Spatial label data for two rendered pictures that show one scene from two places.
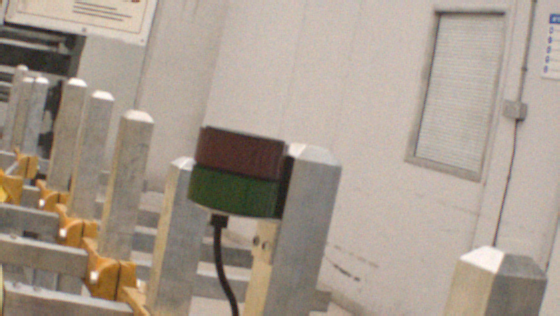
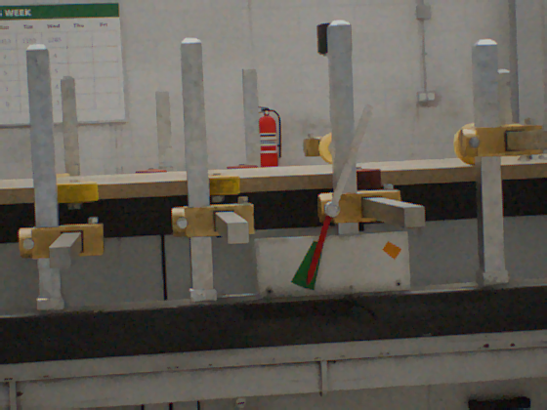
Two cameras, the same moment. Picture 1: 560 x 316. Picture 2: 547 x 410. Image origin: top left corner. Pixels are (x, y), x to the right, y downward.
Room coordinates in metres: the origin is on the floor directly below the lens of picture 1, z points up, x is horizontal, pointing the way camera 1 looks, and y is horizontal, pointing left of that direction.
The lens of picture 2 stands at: (1.07, -1.94, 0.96)
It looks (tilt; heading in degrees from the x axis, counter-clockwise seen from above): 3 degrees down; 106
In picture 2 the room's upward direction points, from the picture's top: 3 degrees counter-clockwise
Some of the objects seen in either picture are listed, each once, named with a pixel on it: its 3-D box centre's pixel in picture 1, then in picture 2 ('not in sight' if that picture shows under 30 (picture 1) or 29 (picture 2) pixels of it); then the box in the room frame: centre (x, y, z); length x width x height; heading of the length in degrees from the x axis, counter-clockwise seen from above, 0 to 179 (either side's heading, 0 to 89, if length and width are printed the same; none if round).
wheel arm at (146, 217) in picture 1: (114, 211); not in sight; (1.68, 0.25, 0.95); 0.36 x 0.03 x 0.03; 112
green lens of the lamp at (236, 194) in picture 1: (234, 189); (334, 46); (0.65, 0.02, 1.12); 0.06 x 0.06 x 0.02
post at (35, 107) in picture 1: (22, 184); not in sight; (2.06, 0.54, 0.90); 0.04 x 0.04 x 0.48; 22
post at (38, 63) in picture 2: not in sight; (45, 191); (0.21, -0.21, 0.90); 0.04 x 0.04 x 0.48; 22
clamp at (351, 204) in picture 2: not in sight; (358, 206); (0.69, -0.01, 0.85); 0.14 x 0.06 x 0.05; 22
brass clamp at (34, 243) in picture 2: not in sight; (62, 241); (0.23, -0.20, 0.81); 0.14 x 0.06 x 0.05; 22
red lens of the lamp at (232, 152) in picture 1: (241, 152); (333, 31); (0.65, 0.02, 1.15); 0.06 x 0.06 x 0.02
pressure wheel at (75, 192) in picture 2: not in sight; (75, 212); (0.20, -0.09, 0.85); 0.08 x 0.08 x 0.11
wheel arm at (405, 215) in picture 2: not in sight; (382, 210); (0.75, -0.11, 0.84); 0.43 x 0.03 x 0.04; 112
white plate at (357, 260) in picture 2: not in sight; (333, 265); (0.65, -0.06, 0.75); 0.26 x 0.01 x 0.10; 22
